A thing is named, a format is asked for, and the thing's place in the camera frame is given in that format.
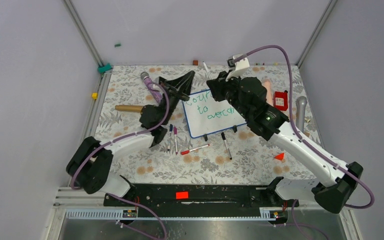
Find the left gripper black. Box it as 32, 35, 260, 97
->
158, 70, 195, 125

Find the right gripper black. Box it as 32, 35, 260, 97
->
206, 69, 252, 119

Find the blue framed whiteboard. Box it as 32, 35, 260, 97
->
182, 89, 246, 139

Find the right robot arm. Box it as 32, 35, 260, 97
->
206, 71, 363, 214

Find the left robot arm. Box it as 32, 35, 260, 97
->
66, 70, 195, 206

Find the blue whiteboard marker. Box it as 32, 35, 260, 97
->
167, 124, 174, 153

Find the purple whiteboard marker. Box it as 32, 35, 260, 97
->
173, 126, 179, 155

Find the black whiteboard marker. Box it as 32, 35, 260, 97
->
221, 132, 233, 160

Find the red whiteboard marker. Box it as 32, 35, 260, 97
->
180, 143, 210, 156

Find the pink toy microphone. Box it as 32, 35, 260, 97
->
262, 78, 274, 107

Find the purple glitter toy microphone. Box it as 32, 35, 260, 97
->
140, 71, 163, 104

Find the red box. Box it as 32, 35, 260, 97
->
273, 90, 289, 111

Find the silver toy microphone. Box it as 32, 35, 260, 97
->
295, 96, 308, 132

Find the tan toy microphone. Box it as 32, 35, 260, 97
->
114, 105, 144, 113

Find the floral table mat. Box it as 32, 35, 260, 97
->
94, 65, 314, 185

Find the red triangular block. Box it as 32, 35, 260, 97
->
273, 152, 285, 161

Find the teal corner block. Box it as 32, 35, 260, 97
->
97, 63, 112, 74

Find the yellow cube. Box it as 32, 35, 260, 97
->
91, 92, 98, 100

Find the red tape label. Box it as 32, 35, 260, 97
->
175, 191, 189, 200

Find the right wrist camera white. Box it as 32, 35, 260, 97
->
226, 54, 250, 82

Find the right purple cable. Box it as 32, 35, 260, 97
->
227, 44, 376, 240

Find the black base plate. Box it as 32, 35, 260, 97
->
103, 183, 294, 218

